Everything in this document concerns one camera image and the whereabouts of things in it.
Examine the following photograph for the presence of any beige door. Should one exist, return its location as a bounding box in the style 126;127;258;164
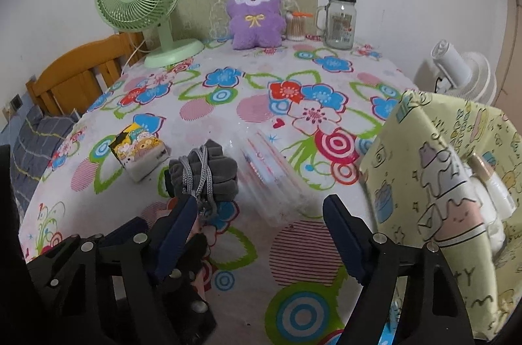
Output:
505;0;522;121

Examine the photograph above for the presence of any floral tablecloth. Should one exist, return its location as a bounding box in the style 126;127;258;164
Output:
18;35;425;345

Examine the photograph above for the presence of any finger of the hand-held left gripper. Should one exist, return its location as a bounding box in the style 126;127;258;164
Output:
157;267;218;345
25;234;84;313

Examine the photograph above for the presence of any cotton swab container orange lid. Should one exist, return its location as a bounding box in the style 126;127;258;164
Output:
285;11;314;41

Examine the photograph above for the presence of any glass jar green lid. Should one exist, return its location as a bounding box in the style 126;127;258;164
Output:
315;0;357;51

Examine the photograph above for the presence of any white fan cable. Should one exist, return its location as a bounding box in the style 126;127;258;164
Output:
120;31;149;77

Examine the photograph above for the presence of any white cloth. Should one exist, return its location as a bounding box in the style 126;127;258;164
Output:
461;161;516;256

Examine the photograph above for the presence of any white bottle beige cap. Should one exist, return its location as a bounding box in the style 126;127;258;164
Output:
467;155;515;213

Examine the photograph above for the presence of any cartoon printed tissue packet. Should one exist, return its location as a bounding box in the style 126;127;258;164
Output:
109;124;171;183

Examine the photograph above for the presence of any grey plaid blanket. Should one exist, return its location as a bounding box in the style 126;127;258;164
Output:
8;112;82;207

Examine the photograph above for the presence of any white standing fan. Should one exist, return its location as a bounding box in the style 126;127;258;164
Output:
414;39;498;105

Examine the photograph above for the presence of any grey glove with string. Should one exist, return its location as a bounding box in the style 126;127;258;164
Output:
168;139;238;223

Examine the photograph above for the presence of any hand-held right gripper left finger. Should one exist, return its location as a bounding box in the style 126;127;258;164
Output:
47;194;199;345

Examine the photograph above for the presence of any purple plush toy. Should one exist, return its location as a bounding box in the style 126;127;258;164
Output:
226;0;287;51

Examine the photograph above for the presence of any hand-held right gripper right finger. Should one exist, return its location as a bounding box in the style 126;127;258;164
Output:
322;194;476;345

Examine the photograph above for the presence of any yellow printed storage box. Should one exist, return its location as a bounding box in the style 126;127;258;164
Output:
358;89;522;341

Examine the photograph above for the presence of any clear plastic case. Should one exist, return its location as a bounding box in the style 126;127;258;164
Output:
238;129;316;227

